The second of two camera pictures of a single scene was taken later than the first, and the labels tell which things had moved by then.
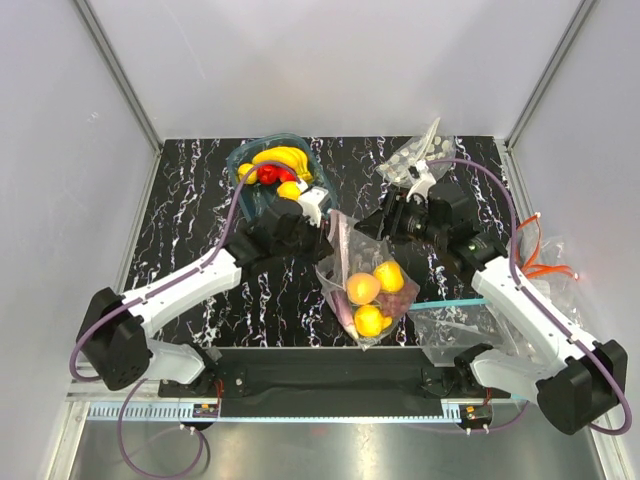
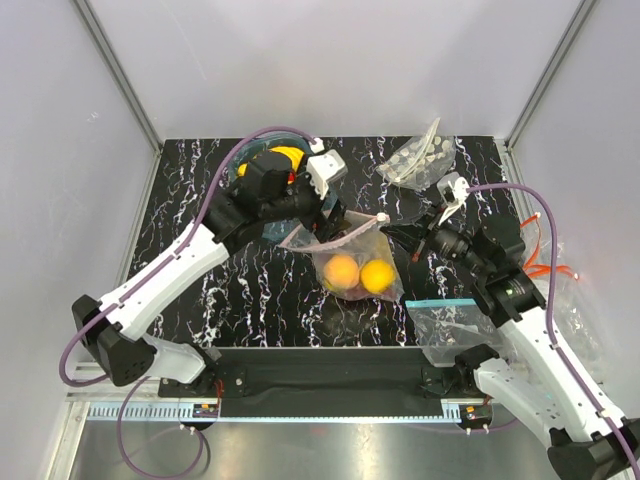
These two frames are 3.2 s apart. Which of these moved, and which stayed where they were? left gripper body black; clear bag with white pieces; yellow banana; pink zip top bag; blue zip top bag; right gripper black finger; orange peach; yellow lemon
Moved: yellow lemon; right gripper black finger; orange peach; left gripper body black; pink zip top bag
Stayed: yellow banana; blue zip top bag; clear bag with white pieces
